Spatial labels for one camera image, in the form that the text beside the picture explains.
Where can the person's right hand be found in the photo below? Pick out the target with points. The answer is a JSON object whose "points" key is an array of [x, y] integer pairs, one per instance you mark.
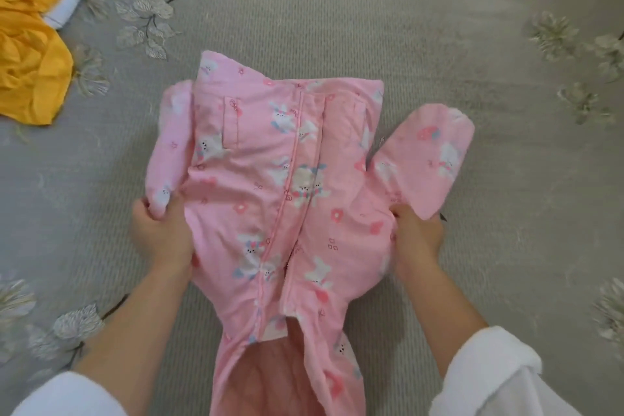
{"points": [[418, 245]]}

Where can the person's left hand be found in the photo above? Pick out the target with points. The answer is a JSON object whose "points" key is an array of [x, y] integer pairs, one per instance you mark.
{"points": [[163, 240]]}

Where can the person's left thumb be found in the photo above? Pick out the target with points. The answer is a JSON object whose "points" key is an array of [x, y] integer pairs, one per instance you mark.
{"points": [[146, 208]]}

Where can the person's right thumb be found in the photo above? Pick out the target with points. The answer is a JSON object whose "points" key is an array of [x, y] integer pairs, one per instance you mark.
{"points": [[402, 212]]}

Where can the pink printed child's jacket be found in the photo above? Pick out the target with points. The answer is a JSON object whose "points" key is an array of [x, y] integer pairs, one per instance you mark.
{"points": [[302, 206]]}

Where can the person's left forearm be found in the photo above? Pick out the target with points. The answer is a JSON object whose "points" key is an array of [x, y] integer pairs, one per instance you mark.
{"points": [[129, 333]]}

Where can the person's right forearm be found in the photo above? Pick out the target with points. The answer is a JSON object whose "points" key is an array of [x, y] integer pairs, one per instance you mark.
{"points": [[451, 318]]}

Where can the grey floral bedspread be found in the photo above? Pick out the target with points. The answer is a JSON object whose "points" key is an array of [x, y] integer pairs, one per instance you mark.
{"points": [[438, 89]]}

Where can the yellow cloth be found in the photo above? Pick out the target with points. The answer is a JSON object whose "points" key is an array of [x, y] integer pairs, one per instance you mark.
{"points": [[29, 30]]}

